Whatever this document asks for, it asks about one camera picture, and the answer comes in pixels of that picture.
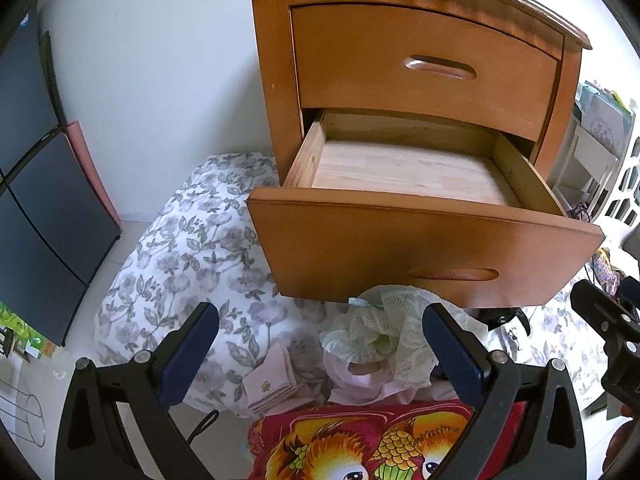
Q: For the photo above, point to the cream lace cloth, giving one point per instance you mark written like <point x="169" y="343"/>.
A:
<point x="390" y="330"/>

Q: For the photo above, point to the white paper box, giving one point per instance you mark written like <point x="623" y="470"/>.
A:
<point x="607" y="120"/>

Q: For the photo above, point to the black lace garment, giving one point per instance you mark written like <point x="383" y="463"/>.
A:
<point x="495" y="317"/>

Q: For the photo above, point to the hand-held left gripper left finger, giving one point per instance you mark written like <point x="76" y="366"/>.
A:
<point x="190" y="355"/>

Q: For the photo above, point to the pink garment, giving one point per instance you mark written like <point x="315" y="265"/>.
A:
<point x="370" y="385"/>

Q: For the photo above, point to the wooden drawer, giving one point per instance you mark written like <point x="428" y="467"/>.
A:
<point x="350" y="255"/>
<point x="360" y="75"/>

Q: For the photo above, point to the wooden nightstand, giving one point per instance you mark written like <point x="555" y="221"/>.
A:
<point x="272" y="60"/>

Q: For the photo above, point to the green box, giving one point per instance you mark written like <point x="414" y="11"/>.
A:
<point x="20" y="335"/>

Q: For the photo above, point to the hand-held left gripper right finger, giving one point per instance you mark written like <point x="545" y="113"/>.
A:
<point x="452" y="355"/>

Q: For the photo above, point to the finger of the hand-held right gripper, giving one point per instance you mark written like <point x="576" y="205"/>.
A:
<point x="620" y="320"/>

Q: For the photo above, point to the red floral blanket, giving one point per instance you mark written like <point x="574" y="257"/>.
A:
<point x="350" y="440"/>

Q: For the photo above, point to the pink cloth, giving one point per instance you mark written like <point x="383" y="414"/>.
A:
<point x="270" y="385"/>

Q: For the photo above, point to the pile of colourful trinkets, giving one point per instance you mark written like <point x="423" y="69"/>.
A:
<point x="607" y="265"/>

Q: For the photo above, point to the closed wooden drawer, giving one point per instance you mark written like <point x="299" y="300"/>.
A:
<point x="360" y="75"/>

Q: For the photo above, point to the teal bag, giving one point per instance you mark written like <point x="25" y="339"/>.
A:
<point x="585" y="97"/>

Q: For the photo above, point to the floral bed sheet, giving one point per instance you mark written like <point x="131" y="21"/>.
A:
<point x="200" y="260"/>

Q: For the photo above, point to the pink board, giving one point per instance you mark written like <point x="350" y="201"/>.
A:
<point x="95" y="175"/>

